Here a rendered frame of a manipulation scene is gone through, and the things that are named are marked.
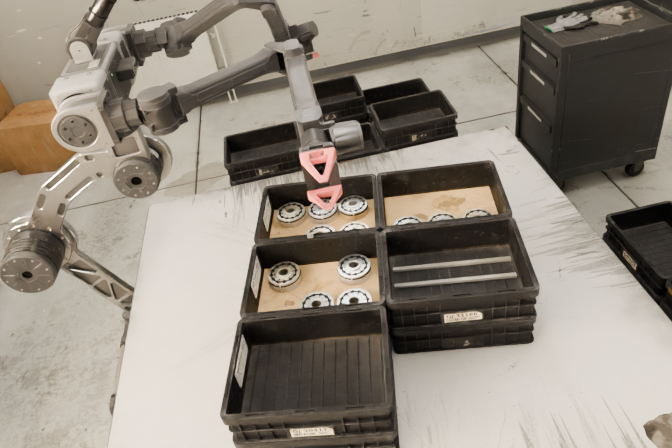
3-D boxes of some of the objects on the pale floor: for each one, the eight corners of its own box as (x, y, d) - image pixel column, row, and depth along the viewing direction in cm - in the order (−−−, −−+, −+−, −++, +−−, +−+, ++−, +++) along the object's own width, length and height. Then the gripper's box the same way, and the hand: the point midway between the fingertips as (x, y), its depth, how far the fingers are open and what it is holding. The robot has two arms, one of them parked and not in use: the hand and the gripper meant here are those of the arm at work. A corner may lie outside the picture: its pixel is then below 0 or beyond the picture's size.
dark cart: (547, 201, 310) (562, 47, 256) (513, 158, 346) (520, 15, 291) (650, 177, 312) (687, 20, 258) (606, 137, 348) (630, -8, 294)
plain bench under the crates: (177, 740, 156) (67, 670, 114) (197, 312, 284) (148, 204, 242) (722, 598, 163) (808, 483, 121) (502, 241, 290) (506, 125, 248)
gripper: (304, 176, 117) (312, 222, 104) (295, 132, 110) (302, 175, 98) (336, 170, 117) (348, 215, 105) (329, 125, 111) (340, 167, 98)
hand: (325, 193), depth 102 cm, fingers open, 6 cm apart
